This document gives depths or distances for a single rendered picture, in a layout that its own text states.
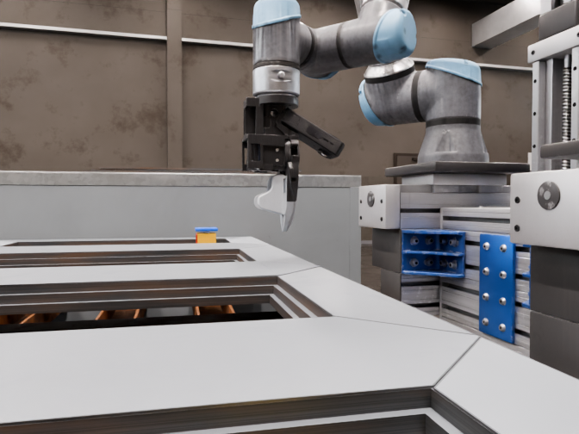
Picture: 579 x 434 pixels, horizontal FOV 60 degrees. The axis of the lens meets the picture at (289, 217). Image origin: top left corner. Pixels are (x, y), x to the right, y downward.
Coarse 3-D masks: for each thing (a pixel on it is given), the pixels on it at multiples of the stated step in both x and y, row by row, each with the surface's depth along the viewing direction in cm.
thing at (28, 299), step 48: (144, 240) 143; (192, 240) 146; (0, 288) 64; (48, 288) 65; (96, 288) 67; (144, 288) 68; (192, 288) 69; (240, 288) 70; (288, 288) 65; (0, 432) 24; (48, 432) 24; (96, 432) 25; (144, 432) 25; (192, 432) 25; (240, 432) 26; (288, 432) 26; (336, 432) 27; (384, 432) 27; (432, 432) 27; (480, 432) 24
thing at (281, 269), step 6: (264, 264) 84; (270, 264) 84; (276, 264) 84; (282, 264) 84; (288, 264) 84; (294, 264) 84; (276, 270) 77; (282, 270) 77; (288, 270) 77; (294, 270) 77; (300, 270) 77
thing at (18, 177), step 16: (0, 176) 145; (16, 176) 146; (32, 176) 147; (48, 176) 148; (64, 176) 149; (80, 176) 150; (96, 176) 151; (112, 176) 152; (128, 176) 153; (144, 176) 154; (160, 176) 155; (176, 176) 156; (192, 176) 157; (208, 176) 158; (224, 176) 159; (240, 176) 161; (256, 176) 162; (304, 176) 165; (320, 176) 166; (336, 176) 168; (352, 176) 169
